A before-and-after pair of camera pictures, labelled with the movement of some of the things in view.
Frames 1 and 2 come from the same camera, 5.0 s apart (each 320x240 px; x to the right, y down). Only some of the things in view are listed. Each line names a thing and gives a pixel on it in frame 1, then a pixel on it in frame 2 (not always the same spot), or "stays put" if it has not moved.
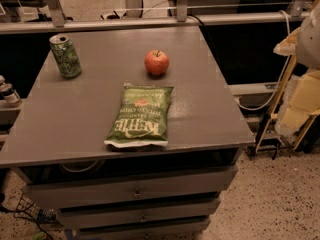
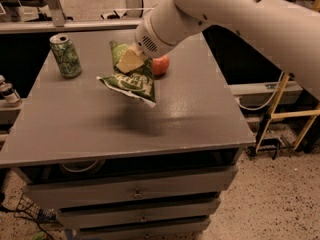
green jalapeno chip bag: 141,119 to 139,82
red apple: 156,62 stays put
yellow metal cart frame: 273,116 stays put
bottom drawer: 188,231 stays put
